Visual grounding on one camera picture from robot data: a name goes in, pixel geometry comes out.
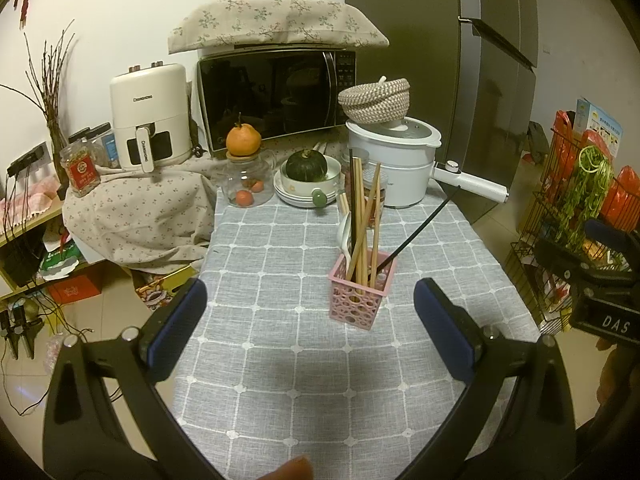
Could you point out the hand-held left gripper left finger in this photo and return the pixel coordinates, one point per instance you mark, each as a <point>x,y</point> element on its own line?
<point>182,320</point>

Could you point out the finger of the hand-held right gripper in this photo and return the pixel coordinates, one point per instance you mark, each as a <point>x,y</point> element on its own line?
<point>562,260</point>
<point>607,234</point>

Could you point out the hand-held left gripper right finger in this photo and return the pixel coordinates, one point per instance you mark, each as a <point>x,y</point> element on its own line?
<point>442,325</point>

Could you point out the pink perforated utensil holder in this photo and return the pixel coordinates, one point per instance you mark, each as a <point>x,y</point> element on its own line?
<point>357,305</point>

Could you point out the black chopstick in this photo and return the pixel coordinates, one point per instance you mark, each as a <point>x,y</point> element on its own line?
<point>352,185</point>
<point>420,227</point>

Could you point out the white spoon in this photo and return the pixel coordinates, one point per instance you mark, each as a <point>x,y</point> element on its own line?
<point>344,232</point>

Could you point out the bunch of wooden chopsticks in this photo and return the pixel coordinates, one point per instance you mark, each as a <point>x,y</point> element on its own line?
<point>359,210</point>

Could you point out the person's right hand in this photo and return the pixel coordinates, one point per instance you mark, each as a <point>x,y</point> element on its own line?
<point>617,375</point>

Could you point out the person's left hand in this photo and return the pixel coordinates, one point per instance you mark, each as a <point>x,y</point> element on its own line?
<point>295,470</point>

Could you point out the yellow printed box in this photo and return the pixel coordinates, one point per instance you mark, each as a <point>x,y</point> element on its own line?
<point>160,292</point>

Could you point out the red plastic bag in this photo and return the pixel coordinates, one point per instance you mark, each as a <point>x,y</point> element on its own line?
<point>565,130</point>
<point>622,195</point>
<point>595,142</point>

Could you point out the green leafy vegetables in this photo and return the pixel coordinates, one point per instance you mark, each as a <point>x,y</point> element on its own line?
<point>590,185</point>

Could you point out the beige dotted draped cloth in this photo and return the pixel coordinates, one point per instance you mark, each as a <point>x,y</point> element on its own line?
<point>140,220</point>

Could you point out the grey checked tablecloth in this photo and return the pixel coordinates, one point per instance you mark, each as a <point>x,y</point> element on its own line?
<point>280,270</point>

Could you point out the red box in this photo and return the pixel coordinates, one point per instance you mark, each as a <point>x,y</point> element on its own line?
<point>75,287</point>

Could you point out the blue and white box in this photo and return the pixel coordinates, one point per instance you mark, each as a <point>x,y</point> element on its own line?
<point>595,120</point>

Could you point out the small orange fruit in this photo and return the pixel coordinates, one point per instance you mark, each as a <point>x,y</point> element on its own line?
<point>257,186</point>
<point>244,198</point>

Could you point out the green and white bag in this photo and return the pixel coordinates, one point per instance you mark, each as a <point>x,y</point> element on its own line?
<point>60,260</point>

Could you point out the glass jar with oranges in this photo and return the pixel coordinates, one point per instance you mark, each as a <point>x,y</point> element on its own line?
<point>235,175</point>

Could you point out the white electric pot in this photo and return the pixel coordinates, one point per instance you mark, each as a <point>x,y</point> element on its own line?
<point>400,170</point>

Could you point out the white bowl with green squash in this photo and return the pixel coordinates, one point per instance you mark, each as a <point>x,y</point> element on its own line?
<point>300,195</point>

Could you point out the black device on shelf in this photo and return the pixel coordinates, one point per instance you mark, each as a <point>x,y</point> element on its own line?
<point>20,260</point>

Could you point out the red label jar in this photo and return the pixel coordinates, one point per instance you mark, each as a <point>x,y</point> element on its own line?
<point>82,172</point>

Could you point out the wooden shelf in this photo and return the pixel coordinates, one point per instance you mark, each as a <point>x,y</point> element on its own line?
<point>20,232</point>

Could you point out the clear container black lid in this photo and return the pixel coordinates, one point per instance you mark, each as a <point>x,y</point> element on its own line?
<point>105,147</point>
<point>82,136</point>

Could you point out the large orange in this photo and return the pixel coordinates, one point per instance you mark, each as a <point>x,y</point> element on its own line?
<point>243,140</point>

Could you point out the pink cloth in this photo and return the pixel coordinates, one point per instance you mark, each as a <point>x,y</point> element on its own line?
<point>30,195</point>

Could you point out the green pumpkin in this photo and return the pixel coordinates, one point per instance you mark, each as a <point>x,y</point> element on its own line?
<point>306,165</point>

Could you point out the black power strip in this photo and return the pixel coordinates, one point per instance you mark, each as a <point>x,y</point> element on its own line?
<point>25,157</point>

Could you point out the white air fryer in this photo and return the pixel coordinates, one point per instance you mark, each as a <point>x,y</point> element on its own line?
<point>145,95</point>

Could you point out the woven basket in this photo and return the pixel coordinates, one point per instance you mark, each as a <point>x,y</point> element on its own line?
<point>375,100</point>

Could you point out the black microwave oven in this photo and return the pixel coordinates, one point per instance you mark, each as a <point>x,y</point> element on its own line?
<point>260,95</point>

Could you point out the dark grey refrigerator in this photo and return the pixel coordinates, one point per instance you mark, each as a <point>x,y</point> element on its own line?
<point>425,60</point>

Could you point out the dried branches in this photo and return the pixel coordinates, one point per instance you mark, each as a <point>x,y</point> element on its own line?
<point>52,115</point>

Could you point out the floral cloth cover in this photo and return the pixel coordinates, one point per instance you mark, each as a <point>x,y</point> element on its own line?
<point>275,20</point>

